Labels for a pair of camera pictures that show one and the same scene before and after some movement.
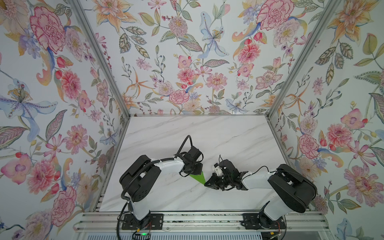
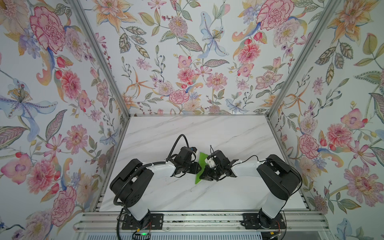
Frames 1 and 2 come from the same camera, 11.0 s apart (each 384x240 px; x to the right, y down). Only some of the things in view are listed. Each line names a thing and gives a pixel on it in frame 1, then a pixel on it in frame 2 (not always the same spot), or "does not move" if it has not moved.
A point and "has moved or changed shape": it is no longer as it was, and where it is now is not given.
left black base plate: x=152 y=221 does not move
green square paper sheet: x=200 y=178 has moved or changed shape
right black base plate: x=251 y=221 does not move
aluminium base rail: x=296 y=222 does not move
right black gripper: x=213 y=184 -> x=206 y=174
